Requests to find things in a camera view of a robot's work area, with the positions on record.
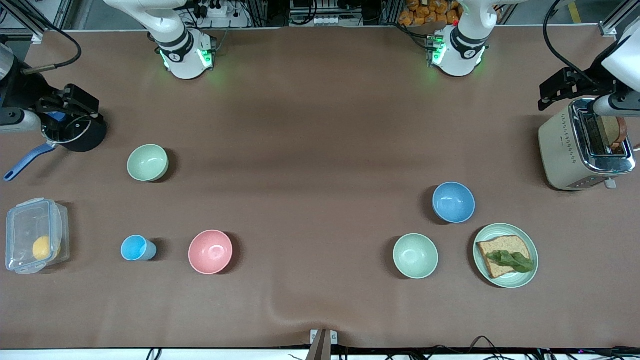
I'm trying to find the light green bowl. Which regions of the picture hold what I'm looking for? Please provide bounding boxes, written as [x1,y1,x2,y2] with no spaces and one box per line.
[392,233,439,279]
[126,144,170,183]

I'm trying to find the blue bowl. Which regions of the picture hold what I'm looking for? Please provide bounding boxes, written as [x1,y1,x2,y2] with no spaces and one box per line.
[432,181,476,224]

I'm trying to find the pink bowl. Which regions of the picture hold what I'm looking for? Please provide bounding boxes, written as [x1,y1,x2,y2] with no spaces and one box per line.
[188,229,234,275]

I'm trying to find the toast slice in toaster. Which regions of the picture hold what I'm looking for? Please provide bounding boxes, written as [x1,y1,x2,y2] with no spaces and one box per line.
[600,116,628,151]

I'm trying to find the cream and chrome toaster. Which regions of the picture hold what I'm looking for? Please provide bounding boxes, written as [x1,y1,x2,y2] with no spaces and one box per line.
[538,98,637,192]

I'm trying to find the clear plastic lidded container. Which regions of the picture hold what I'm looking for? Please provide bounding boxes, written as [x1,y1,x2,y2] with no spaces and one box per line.
[5,198,71,275]

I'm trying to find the yellow lemon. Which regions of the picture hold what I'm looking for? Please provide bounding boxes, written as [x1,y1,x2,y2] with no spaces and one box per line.
[32,235,62,261]

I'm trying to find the light green plate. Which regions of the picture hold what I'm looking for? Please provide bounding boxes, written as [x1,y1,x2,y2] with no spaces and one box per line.
[472,222,539,289]

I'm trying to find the orange snack bag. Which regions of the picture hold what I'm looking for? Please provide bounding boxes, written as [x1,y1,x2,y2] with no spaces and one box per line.
[398,0,462,28]

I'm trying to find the blue cup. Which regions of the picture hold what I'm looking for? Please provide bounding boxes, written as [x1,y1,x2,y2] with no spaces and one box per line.
[120,234,158,262]

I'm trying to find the brown bread slice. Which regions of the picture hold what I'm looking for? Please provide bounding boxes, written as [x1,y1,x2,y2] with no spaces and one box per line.
[476,235,533,279]

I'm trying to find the white power strip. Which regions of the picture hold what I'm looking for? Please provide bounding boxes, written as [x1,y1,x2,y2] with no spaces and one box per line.
[199,2,232,19]

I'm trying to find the green lettuce leaf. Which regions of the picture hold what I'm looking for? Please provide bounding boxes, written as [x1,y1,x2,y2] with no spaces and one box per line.
[486,250,535,274]

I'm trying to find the brown table mat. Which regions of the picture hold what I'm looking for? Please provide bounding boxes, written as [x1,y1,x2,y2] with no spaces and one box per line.
[0,25,640,351]

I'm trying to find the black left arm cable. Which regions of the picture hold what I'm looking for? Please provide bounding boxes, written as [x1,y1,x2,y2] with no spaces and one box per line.
[542,0,601,81]

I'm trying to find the black pot with blue handle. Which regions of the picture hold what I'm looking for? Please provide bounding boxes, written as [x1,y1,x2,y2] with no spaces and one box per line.
[4,114,108,182]

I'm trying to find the aluminium frame profile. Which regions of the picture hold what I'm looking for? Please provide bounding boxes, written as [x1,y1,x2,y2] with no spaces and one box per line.
[599,0,640,37]

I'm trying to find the metal table clamp bracket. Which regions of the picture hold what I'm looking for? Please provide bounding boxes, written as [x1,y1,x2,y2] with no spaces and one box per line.
[309,328,339,360]

